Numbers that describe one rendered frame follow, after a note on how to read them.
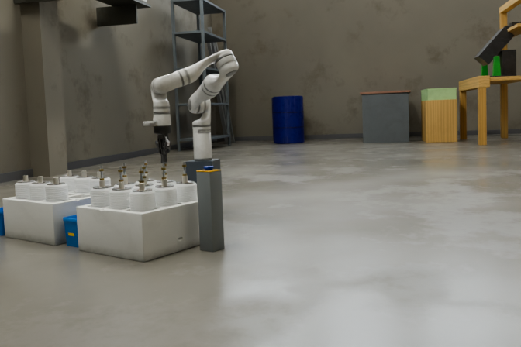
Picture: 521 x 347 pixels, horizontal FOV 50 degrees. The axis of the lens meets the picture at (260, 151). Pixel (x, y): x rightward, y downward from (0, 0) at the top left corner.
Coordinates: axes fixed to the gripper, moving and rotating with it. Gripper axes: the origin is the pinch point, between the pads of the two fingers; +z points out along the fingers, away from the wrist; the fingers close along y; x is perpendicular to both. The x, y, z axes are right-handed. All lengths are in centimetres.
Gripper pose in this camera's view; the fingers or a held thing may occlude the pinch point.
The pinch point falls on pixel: (163, 159)
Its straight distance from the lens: 242.1
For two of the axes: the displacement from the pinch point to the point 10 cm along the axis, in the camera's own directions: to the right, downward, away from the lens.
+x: -8.6, 0.7, -5.1
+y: -5.2, -0.4, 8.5
